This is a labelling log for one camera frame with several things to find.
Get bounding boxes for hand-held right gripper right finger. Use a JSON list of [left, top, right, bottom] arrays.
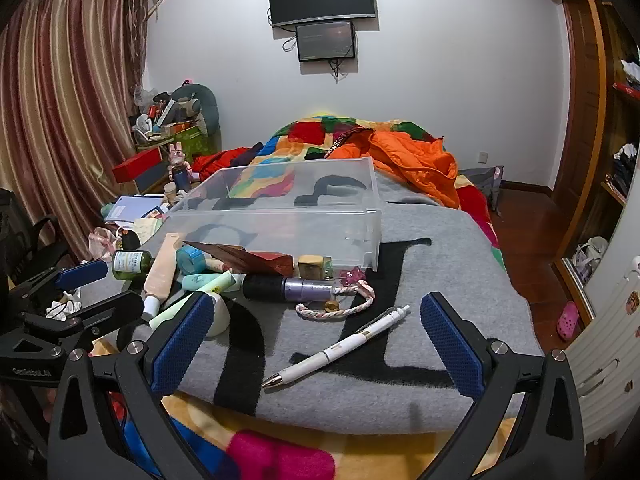
[[415, 291, 586, 480]]

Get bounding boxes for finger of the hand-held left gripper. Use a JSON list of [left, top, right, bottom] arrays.
[[7, 259, 110, 311], [20, 290, 147, 357]]

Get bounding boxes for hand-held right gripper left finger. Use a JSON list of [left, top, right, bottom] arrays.
[[47, 291, 236, 480]]

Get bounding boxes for pale green slim tube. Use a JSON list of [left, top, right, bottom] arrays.
[[147, 291, 201, 331]]

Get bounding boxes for green glass bottle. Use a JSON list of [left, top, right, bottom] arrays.
[[111, 249, 157, 282]]

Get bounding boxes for beige cosmetic tube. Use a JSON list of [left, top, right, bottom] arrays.
[[141, 232, 182, 322]]

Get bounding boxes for mint green tube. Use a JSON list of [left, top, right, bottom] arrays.
[[181, 270, 246, 295]]

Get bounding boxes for teal round jar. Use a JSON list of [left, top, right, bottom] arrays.
[[175, 245, 213, 273]]

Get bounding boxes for white click pen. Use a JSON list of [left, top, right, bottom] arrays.
[[261, 304, 411, 391]]

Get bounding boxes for purple black cosmetic bottle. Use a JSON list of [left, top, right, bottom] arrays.
[[242, 274, 348, 303]]

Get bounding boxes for pink white braided rope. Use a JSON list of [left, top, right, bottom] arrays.
[[295, 280, 376, 321]]

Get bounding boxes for clear plastic storage bin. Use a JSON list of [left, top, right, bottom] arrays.
[[162, 156, 383, 272]]

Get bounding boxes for white tape roll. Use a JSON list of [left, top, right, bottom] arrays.
[[206, 294, 232, 338]]

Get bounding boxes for black office chair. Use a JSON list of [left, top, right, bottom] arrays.
[[0, 187, 71, 286]]

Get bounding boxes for beige notebook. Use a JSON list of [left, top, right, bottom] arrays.
[[127, 215, 168, 251]]

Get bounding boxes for grey blanket with black letters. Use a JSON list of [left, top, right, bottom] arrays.
[[80, 170, 546, 433]]

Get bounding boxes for white book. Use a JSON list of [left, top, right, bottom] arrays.
[[103, 196, 168, 223]]

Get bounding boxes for red long box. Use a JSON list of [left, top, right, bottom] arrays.
[[112, 152, 166, 184]]

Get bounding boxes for pink slipper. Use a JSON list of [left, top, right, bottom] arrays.
[[556, 301, 582, 342]]

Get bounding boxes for pink rabbit toy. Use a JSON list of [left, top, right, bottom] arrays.
[[167, 142, 193, 171]]

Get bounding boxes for striped brown curtain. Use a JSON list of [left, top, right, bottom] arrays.
[[0, 0, 151, 261]]

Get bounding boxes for white sliding door with stickers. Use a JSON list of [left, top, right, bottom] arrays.
[[575, 200, 640, 441]]

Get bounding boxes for white bag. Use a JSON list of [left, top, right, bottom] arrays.
[[572, 236, 608, 281]]

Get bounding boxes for green cardboard box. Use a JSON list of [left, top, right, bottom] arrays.
[[160, 125, 213, 156]]

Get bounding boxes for red cloth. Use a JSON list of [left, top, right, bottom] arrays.
[[192, 147, 261, 181]]

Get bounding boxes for orange duvet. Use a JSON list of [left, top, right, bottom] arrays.
[[325, 130, 461, 211]]

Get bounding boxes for grey neck pillow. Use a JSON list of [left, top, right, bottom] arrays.
[[170, 83, 221, 136]]

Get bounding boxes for colourful patchwork quilt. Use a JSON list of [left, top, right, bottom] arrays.
[[250, 115, 501, 251]]

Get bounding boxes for wooden wardrobe shelves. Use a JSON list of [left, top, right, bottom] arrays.
[[595, 0, 640, 211]]

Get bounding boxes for brown wooden door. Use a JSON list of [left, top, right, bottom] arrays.
[[550, 0, 608, 281]]

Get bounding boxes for small black monitor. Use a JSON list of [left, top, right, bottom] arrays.
[[295, 20, 357, 63]]

